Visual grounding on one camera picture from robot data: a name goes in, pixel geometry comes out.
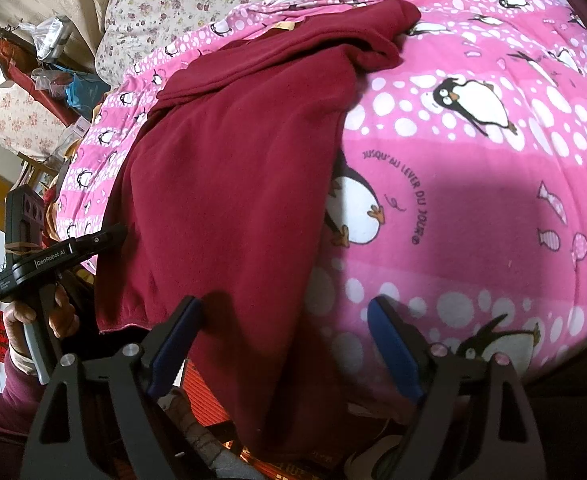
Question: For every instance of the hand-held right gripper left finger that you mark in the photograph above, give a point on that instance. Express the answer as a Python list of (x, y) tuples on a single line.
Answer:
[(173, 355)]

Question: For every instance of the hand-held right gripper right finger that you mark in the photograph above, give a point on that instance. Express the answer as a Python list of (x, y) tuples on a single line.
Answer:
[(393, 345)]

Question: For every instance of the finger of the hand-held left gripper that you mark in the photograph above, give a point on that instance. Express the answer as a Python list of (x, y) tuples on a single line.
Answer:
[(103, 237)]

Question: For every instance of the dark red sweater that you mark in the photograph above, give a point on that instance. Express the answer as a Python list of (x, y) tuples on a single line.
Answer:
[(223, 185)]

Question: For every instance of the person's left hand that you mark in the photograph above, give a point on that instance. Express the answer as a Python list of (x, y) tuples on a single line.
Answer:
[(63, 312)]

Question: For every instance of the red patterned mat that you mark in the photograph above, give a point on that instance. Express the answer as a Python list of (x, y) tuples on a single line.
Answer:
[(213, 400)]

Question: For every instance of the blue plastic bag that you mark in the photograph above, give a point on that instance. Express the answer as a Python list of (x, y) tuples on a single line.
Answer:
[(88, 91)]

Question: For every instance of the floral cushion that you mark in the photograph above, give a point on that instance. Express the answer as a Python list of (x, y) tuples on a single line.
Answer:
[(13, 115)]

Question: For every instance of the red wooden shelf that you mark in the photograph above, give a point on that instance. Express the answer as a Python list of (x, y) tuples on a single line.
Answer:
[(28, 77)]

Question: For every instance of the pink penguin print blanket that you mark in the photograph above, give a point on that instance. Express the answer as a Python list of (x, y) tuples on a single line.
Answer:
[(473, 185)]

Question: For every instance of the white plastic bag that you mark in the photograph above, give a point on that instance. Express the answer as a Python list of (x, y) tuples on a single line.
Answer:
[(50, 37)]

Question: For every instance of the floral beige quilt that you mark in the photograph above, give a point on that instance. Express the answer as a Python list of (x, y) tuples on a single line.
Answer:
[(173, 0)]

